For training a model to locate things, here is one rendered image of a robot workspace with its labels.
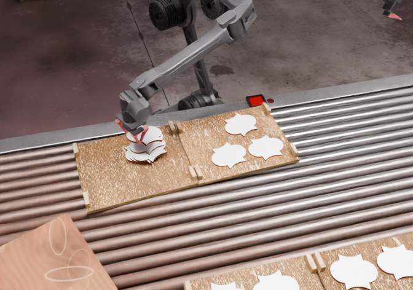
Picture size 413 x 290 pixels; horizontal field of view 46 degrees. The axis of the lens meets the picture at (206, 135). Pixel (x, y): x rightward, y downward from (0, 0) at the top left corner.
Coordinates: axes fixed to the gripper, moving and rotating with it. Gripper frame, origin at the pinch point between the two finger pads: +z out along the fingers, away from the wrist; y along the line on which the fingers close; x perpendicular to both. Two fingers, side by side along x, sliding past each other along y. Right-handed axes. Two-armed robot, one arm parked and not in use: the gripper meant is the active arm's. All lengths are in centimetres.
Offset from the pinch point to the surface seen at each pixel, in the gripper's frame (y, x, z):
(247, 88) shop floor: -82, 157, 108
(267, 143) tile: 29, 43, 12
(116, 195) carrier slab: 9.3, -16.2, 12.1
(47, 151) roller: -29.8, -22.3, 14.1
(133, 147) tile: -3.0, 1.0, 8.1
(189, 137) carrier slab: 4.3, 23.4, 12.5
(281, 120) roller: 21, 60, 15
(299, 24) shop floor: -116, 261, 109
